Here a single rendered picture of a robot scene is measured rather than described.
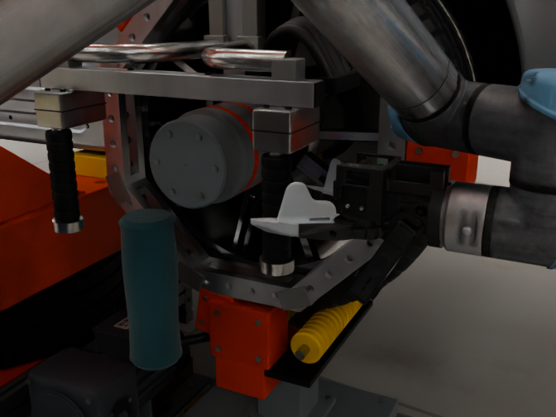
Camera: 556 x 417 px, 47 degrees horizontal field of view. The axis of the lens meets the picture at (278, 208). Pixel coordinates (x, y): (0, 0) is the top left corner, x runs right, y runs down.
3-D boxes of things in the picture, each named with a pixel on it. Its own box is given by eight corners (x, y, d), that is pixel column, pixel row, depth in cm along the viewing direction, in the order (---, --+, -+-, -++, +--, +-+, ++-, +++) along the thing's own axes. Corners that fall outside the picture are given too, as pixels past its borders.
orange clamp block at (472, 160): (415, 174, 98) (476, 181, 94) (401, 187, 91) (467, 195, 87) (419, 129, 96) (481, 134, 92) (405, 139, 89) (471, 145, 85)
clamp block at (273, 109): (320, 140, 81) (321, 98, 79) (290, 155, 73) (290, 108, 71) (284, 136, 83) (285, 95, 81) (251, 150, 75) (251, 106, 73)
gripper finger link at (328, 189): (324, 150, 83) (366, 165, 76) (323, 194, 85) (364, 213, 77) (304, 152, 82) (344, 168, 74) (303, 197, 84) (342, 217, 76)
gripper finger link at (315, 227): (292, 213, 72) (366, 208, 73) (292, 227, 72) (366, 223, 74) (301, 227, 67) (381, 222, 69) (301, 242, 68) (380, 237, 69)
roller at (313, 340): (371, 303, 130) (372, 276, 129) (315, 375, 105) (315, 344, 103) (344, 297, 133) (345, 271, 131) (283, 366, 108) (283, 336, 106)
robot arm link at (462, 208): (490, 242, 71) (477, 269, 64) (448, 237, 73) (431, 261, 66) (496, 177, 69) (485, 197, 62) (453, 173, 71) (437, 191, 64)
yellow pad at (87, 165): (154, 167, 156) (153, 147, 155) (117, 181, 144) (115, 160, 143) (108, 161, 162) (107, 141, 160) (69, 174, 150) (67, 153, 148)
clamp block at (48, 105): (107, 119, 95) (104, 83, 93) (64, 130, 87) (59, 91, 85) (81, 117, 97) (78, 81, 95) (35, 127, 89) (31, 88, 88)
